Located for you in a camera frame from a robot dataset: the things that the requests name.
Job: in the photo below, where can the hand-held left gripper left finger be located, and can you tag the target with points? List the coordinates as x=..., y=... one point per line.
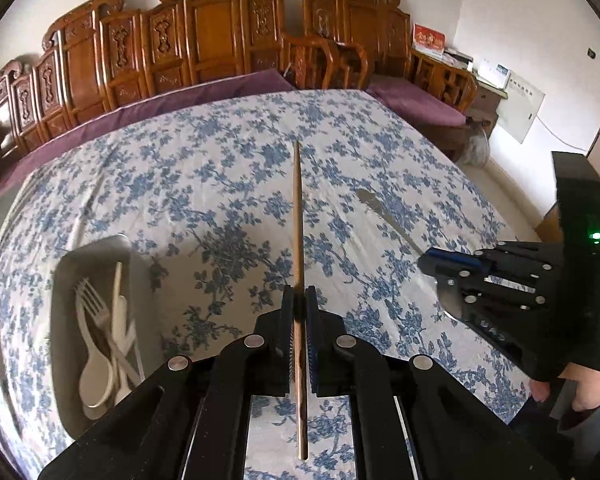
x=290, y=355

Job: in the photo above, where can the white plastic fork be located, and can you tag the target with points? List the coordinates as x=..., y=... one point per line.
x=92, y=302

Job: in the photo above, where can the stack of papers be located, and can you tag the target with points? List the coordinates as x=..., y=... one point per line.
x=457, y=57

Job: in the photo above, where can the long carved wooden bench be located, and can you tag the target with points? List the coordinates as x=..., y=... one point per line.
x=130, y=50

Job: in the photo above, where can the person's right hand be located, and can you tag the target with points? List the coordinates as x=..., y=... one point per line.
x=587, y=390

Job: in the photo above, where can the purple armchair cushion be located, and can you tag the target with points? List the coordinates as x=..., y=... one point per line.
x=415, y=102

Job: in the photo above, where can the white box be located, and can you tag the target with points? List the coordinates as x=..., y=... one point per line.
x=492, y=74

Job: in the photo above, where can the red box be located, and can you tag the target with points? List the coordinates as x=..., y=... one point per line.
x=428, y=40

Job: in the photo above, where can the large white plastic spoon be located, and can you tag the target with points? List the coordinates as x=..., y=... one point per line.
x=96, y=380

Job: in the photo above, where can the carved wooden armchair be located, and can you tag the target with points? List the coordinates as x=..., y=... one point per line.
x=380, y=25

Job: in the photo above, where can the plastic bag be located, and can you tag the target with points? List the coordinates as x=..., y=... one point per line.
x=475, y=147

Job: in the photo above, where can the brown wooden chopstick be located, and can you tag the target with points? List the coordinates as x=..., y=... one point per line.
x=298, y=220

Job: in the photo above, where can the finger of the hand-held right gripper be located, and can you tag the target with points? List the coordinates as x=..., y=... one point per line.
x=455, y=295
x=455, y=259

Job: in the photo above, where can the purple bench cushion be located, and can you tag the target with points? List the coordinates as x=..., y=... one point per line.
x=130, y=115

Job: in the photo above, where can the wooden side table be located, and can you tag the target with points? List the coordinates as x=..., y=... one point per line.
x=485, y=105

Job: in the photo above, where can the white utensil tray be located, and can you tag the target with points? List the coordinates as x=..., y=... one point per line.
x=67, y=310

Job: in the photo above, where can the round-armed wooden chair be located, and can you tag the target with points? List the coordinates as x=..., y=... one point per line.
x=325, y=60

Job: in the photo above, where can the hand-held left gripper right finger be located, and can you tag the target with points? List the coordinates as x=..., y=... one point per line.
x=312, y=355

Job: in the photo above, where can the blue floral tablecloth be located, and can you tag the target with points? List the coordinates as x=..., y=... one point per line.
x=205, y=185

